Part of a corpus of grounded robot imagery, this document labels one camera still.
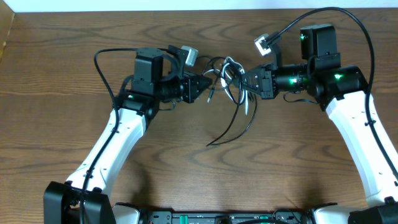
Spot white usb cable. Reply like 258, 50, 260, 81
203, 56, 250, 115

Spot black usb cable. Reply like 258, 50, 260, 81
201, 55, 258, 147

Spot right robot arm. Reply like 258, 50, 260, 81
243, 24, 397, 223

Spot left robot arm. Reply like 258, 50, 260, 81
44, 45, 212, 223

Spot cardboard panel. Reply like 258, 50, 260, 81
0, 0, 15, 58

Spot left camera cable black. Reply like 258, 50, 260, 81
79, 47, 139, 224

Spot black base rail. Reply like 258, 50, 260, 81
114, 202, 336, 224

